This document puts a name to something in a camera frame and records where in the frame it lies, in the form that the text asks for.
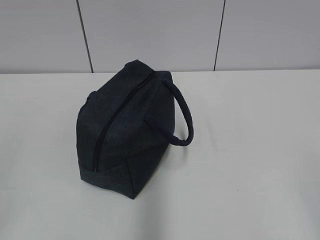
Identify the dark blue zippered lunch bag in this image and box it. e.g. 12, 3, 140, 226
76, 60, 194, 199

